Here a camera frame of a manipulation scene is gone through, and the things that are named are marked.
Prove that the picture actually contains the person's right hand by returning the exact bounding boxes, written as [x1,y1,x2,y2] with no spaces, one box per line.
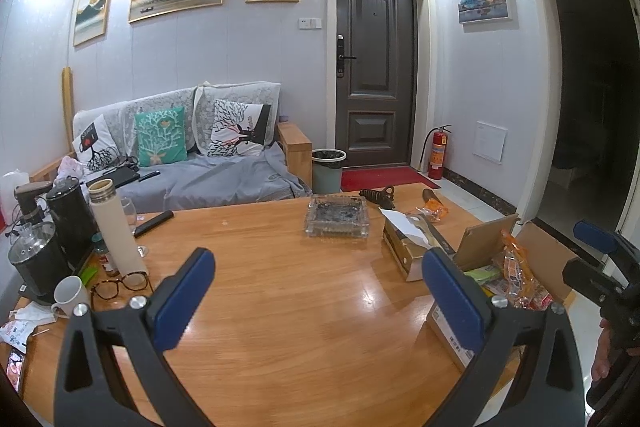
[591,317,623,383]

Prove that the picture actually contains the wine glass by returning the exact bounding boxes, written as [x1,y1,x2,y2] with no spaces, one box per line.
[120,197,151,258]

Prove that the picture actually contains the white pillow black tree print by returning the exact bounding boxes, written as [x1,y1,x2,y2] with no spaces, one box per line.
[206,99,272,158]

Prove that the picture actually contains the leaning wooden board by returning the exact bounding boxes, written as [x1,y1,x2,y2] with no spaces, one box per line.
[60,67,76,148]

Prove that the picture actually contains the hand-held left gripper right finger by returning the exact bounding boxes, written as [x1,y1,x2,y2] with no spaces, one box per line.
[421,247,586,427]

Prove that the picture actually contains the grey-green trash bin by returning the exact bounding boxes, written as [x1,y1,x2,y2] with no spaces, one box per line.
[311,148,347,194]

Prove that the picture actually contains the red fire extinguisher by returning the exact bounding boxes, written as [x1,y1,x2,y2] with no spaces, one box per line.
[424,124,452,180]

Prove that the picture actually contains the teal tree print pillow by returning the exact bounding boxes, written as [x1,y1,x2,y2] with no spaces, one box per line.
[135,107,188,168]

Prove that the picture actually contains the small glass jar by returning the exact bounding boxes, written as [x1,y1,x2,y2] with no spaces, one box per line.
[91,232,121,278]

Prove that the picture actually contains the white pillow black red print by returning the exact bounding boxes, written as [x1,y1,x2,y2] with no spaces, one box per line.
[72,114,121,172]

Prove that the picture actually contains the red door mat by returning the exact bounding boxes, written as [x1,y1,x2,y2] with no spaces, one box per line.
[341,167,442,194]

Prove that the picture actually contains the small framed landscape painting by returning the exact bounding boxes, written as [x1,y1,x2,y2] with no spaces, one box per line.
[72,0,114,48]

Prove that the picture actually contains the green snack packet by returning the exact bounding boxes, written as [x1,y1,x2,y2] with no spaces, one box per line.
[462,266,501,284]

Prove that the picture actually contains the gold tissue box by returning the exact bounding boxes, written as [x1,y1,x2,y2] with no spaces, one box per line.
[382,207,457,283]

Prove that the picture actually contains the glass ashtray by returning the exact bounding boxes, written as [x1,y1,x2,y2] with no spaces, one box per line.
[305,194,371,240]

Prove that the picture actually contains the brown cardboard box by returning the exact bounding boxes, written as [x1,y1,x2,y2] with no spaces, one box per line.
[426,213,576,373]

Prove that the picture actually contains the black water pump spout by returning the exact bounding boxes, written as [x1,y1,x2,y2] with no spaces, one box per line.
[14,182,53,228]

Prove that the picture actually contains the black laptop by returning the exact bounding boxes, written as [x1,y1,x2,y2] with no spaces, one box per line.
[86,168,142,188]

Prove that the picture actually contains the tall black kettle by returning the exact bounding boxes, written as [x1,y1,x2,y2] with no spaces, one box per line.
[45,177,98,273]

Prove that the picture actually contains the white wall panel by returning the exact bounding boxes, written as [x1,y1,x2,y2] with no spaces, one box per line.
[472,121,508,164]

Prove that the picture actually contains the grey blanket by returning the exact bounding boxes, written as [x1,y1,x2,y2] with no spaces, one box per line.
[145,142,313,212]

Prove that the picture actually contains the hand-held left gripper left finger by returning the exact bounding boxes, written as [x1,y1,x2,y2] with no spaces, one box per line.
[54,247,217,427]

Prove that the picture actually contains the black door lock handle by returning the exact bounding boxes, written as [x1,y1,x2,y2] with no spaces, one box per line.
[336,34,357,78]

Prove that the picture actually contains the wooden sofa armrest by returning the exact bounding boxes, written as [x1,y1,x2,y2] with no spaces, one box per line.
[276,122,313,188]

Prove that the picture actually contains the dark brown entrance door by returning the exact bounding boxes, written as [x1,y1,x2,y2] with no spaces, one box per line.
[336,0,417,168]

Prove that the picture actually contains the white mug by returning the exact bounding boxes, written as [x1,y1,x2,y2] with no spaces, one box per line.
[50,276,92,319]

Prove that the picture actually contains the white thermos bottle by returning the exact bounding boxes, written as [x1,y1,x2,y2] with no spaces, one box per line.
[88,179,149,278]

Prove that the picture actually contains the black remote control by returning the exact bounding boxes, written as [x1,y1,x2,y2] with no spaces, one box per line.
[134,210,175,239]

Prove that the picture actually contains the tortoiseshell eyeglasses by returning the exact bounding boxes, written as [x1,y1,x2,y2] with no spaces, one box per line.
[90,271,153,309]

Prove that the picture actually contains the pink cloth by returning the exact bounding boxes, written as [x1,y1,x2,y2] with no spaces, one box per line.
[56,156,87,182]

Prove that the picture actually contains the grey covered sofa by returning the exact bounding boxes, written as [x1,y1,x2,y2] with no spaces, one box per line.
[30,81,313,212]

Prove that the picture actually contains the dark iron ornament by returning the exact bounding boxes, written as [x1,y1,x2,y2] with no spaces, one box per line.
[359,186,397,209]

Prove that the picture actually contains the smartphone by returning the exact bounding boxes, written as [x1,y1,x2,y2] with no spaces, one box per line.
[5,349,27,395]

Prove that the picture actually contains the orange red snack packet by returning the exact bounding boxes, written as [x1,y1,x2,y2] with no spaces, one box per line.
[492,231,553,310]

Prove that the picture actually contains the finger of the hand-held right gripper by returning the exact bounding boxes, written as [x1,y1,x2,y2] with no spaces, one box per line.
[562,257,630,309]
[572,219,640,279]

